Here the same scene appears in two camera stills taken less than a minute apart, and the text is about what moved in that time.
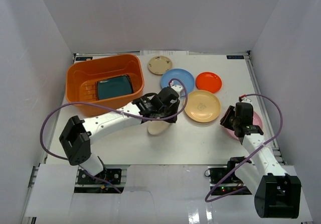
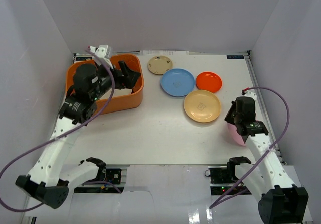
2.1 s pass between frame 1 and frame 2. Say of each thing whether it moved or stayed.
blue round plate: stayed
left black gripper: moved
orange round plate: stayed
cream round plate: moved
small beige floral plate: stayed
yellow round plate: stayed
